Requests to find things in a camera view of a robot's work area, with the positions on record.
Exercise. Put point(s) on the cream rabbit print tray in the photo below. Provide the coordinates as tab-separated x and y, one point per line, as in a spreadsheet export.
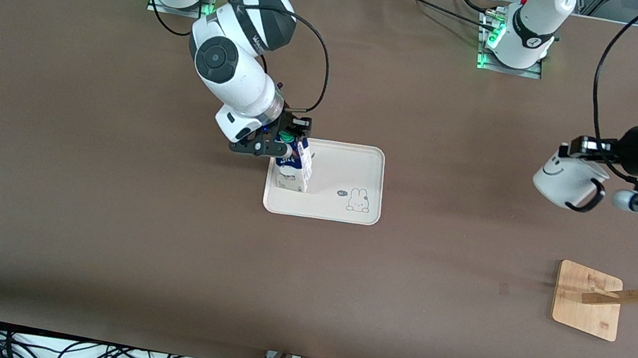
346	170

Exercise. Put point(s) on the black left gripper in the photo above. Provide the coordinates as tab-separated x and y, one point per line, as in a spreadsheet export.
637	145

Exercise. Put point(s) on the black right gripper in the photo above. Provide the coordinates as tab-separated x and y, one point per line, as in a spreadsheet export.
288	121

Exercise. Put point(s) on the blue white milk carton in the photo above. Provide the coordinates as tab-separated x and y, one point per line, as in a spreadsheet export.
293	178

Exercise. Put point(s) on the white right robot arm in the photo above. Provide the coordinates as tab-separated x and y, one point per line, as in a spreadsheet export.
233	72

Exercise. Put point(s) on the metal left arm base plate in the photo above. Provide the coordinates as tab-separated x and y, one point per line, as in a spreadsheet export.
509	70

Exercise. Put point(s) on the wooden mug stand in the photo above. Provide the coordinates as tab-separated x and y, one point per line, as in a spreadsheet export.
583	310

